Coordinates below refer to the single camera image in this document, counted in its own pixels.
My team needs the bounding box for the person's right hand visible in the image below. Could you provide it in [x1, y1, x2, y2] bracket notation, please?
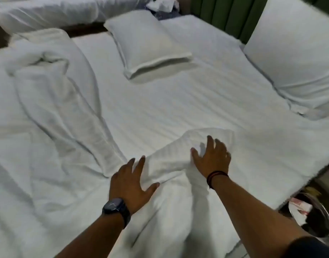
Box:
[191, 135, 232, 180]

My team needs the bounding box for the person's left hand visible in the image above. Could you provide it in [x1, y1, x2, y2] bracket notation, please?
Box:
[109, 156, 160, 215]

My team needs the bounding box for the white duvet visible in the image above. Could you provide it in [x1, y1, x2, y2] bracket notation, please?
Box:
[0, 28, 244, 258]

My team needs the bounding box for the person's right forearm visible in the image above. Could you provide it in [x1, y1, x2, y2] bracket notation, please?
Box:
[211, 175, 316, 258]

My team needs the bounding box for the person's left forearm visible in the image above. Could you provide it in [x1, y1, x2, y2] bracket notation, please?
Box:
[54, 212, 127, 258]

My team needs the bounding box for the black wristwatch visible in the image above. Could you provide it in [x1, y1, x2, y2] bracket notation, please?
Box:
[102, 198, 131, 229]

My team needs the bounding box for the white bed sheet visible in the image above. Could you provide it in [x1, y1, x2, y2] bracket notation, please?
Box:
[72, 15, 329, 210]

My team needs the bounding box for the white and red paper trash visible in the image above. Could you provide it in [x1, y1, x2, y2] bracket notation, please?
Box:
[288, 197, 313, 226]

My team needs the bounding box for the black lined trash bin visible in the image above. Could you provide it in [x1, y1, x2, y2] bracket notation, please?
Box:
[278, 191, 329, 238]

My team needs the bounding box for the small white pillow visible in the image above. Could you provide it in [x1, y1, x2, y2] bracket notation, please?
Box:
[103, 9, 193, 80]

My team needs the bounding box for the large white pillow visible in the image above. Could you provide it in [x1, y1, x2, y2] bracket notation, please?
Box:
[243, 0, 329, 121]

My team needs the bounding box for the green padded headboard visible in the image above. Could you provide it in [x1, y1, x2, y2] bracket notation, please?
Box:
[190, 0, 329, 45]

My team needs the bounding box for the dark shirt sleeve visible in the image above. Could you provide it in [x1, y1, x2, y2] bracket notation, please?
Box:
[281, 236, 329, 258]

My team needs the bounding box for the crumpled white cloth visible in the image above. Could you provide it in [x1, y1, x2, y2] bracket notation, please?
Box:
[146, 0, 180, 13]

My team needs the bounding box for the black and red bracelet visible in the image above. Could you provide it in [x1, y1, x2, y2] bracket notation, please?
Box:
[206, 170, 229, 190]

